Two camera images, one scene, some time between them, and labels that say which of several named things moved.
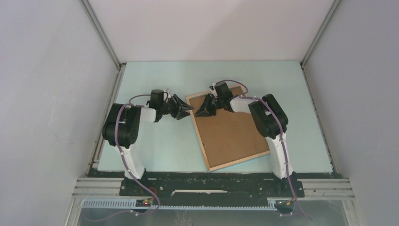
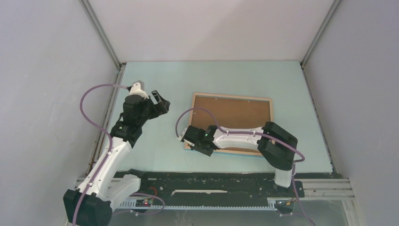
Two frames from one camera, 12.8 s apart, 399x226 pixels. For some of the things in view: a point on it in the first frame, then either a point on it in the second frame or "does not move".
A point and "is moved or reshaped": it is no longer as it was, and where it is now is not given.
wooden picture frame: x=227 y=138 is moved or reshaped
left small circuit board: x=147 y=203 does not move
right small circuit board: x=283 y=206 does not move
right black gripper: x=205 y=110 to x=195 y=147
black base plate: x=211 y=186 does not move
